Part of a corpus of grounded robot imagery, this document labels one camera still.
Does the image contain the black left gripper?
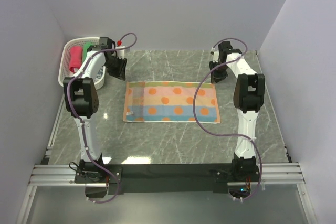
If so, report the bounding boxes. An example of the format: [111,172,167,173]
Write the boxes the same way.
[104,56,128,81]

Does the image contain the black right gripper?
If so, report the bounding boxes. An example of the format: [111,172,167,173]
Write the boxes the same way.
[208,61,228,84]

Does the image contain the orange patterned towel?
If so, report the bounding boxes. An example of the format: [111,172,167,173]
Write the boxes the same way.
[123,81,221,124]

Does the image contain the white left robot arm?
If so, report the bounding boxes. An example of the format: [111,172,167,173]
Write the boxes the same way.
[62,37,127,183]

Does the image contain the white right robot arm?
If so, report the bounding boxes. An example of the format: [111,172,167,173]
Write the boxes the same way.
[209,39,265,182]

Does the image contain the blue patterned rolled towel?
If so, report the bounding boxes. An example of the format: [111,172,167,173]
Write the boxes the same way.
[95,67,105,82]

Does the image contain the green rolled towel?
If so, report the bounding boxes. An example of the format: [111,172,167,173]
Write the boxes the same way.
[82,42,94,63]

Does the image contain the pink rolled towel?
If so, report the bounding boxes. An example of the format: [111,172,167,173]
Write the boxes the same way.
[69,46,82,73]

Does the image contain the white plastic basket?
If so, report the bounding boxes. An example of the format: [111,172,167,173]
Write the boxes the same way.
[58,37,106,90]

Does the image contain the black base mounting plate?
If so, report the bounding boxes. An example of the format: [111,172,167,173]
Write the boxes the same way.
[74,163,260,198]

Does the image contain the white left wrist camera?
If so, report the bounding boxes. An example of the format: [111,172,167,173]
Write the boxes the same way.
[115,40,130,59]

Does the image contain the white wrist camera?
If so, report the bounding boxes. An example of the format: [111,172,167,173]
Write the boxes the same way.
[115,40,130,59]
[211,47,219,63]

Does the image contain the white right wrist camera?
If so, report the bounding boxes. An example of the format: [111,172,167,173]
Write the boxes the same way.
[211,47,219,63]

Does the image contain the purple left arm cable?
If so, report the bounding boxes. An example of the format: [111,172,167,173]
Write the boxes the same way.
[67,32,138,204]

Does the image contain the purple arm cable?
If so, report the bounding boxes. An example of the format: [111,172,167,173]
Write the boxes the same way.
[67,32,138,204]
[192,37,263,202]

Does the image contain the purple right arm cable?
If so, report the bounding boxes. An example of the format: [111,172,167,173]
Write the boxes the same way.
[192,37,263,202]

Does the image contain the aluminium rail frame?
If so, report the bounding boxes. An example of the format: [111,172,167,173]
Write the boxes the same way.
[17,87,317,223]

